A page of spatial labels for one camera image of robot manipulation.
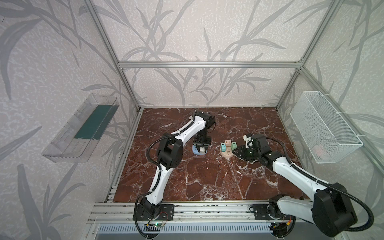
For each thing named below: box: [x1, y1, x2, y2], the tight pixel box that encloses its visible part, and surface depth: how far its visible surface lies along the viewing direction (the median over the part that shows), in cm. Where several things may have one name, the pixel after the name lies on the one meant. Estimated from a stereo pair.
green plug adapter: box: [231, 141, 238, 151], surface depth 93 cm
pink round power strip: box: [220, 146, 234, 158], surface depth 95 cm
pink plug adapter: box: [224, 139, 232, 147], surface depth 93 cm
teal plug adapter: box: [220, 142, 227, 152], surface depth 93 cm
